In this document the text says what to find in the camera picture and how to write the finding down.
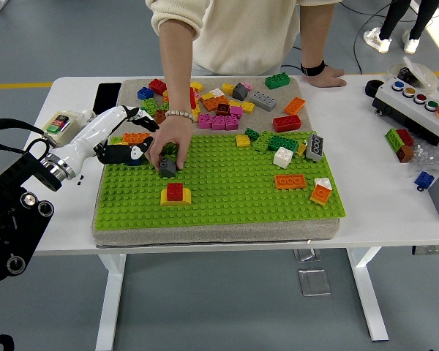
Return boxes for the white table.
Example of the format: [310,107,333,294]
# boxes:
[21,75,439,343]

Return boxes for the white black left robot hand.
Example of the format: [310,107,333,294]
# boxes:
[54,105,160,173]

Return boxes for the white control box coloured buttons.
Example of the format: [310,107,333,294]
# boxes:
[372,77,439,147]

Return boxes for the grey long brick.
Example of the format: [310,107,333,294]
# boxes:
[304,133,324,162]
[249,91,277,112]

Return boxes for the black wristwatch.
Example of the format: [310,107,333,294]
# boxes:
[299,60,326,78]

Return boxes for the yellow curved brick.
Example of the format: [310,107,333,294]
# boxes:
[160,186,192,207]

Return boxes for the clear plastic wrap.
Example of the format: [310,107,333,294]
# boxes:
[408,140,439,173]

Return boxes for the beige red-green switch box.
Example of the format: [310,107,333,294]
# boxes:
[42,110,85,147]

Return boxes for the dark green long brick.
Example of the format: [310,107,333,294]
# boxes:
[266,134,299,154]
[265,72,292,90]

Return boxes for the black smartphone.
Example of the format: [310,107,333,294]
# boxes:
[92,82,122,115]

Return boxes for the orange brick on yellow plate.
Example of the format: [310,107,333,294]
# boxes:
[309,184,331,205]

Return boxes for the blue brick keychain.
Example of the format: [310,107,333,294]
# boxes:
[413,170,435,192]

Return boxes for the person's right hand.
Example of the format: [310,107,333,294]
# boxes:
[145,115,194,172]

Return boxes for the grey cushion mat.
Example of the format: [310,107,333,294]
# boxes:
[91,76,342,249]

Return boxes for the table control panel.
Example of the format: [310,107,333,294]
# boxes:
[411,244,439,256]

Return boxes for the black floor cable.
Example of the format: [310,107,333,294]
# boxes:
[352,0,393,75]
[280,43,304,76]

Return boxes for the person's left hand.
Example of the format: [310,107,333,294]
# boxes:
[307,68,348,88]

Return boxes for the person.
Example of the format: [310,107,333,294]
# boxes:
[363,0,439,55]
[145,0,343,77]

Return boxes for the black round roll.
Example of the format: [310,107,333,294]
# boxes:
[364,79,386,99]

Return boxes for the orange long brick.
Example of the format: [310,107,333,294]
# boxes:
[283,97,307,116]
[274,173,307,190]
[201,95,230,113]
[121,132,151,144]

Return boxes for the clear floor plate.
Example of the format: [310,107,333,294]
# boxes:
[293,248,323,263]
[297,269,332,297]

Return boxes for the beaded bracelet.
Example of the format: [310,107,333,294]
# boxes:
[163,109,198,124]

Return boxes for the white round lidded container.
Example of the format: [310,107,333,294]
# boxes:
[386,56,439,91]

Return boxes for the green studded baseplate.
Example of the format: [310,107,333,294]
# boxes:
[92,130,347,230]

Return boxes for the red square brick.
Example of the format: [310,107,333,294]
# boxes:
[148,78,168,96]
[166,182,184,202]

